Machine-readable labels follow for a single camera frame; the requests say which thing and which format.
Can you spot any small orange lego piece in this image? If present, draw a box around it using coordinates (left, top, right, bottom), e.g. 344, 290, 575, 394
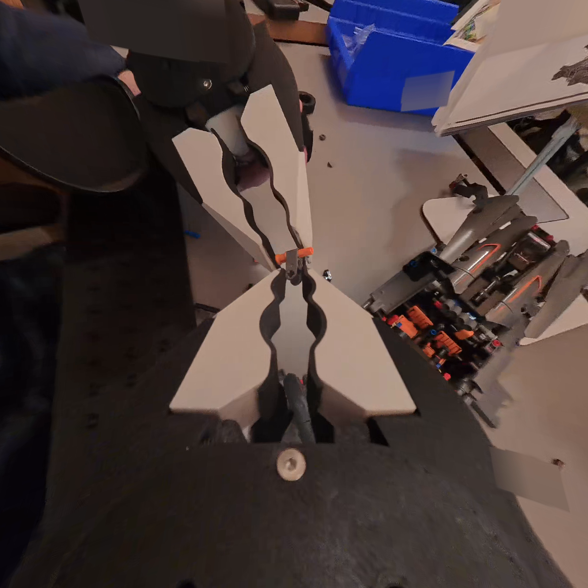
275, 247, 315, 285

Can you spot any grey lego car model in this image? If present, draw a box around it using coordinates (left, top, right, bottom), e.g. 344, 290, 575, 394
363, 184, 588, 428

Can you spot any dark perforated panel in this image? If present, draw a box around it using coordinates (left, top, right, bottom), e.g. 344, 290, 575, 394
43, 161, 217, 506

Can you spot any bright blue object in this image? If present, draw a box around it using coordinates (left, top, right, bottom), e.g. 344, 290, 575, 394
326, 0, 476, 116

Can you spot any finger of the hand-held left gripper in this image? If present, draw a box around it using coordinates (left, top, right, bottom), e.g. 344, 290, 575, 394
204, 85, 314, 258
172, 127, 277, 273

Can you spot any grey metal bar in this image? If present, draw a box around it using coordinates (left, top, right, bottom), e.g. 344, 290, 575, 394
505, 117, 580, 196

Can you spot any black lego sub-assembly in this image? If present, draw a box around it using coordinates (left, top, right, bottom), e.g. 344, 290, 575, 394
448, 174, 491, 205

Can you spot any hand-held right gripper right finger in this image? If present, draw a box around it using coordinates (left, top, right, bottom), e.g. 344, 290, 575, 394
303, 268, 417, 443

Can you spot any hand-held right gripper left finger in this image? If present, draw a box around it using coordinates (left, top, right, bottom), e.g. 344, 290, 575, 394
169, 269, 292, 443

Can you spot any lego instruction booklet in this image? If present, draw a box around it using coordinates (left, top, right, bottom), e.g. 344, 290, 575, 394
432, 0, 588, 137

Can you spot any person's left forearm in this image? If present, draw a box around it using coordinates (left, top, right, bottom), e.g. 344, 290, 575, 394
0, 5, 141, 99

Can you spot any person's dark blue clothing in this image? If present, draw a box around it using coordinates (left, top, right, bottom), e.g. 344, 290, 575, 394
0, 257, 65, 552

